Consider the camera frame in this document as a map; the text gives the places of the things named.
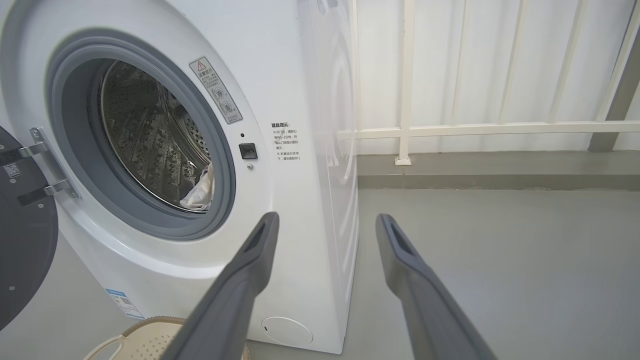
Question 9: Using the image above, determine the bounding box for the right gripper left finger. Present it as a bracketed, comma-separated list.
[160, 211, 280, 360]

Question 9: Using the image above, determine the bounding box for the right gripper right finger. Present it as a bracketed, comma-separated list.
[375, 214, 498, 360]

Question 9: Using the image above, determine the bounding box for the cream beige garment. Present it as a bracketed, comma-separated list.
[179, 161, 216, 213]

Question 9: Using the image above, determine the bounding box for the dark round washer door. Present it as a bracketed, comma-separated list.
[0, 125, 60, 332]

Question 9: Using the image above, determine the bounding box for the stainless steel washing machine drum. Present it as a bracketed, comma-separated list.
[98, 60, 216, 215]

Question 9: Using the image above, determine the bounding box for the grey rubber door gasket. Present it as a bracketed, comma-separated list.
[46, 31, 237, 242]

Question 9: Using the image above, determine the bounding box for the metal door hinge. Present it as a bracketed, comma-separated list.
[17, 126, 81, 207]

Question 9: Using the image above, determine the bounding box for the white front-load washing machine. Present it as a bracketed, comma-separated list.
[0, 0, 361, 355]

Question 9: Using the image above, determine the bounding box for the round white filter cover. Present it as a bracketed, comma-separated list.
[261, 316, 314, 348]

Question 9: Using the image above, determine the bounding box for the cream perforated laundry basket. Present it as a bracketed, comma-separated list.
[82, 316, 251, 360]

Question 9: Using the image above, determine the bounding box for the blue energy label sticker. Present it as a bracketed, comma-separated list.
[105, 288, 146, 321]

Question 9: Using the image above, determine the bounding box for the white metal railing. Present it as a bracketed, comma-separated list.
[337, 0, 640, 166]

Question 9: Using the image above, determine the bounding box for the grey warning sticker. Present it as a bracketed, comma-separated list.
[189, 56, 244, 125]

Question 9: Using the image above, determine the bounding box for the grey metal post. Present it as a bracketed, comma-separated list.
[587, 5, 640, 153]

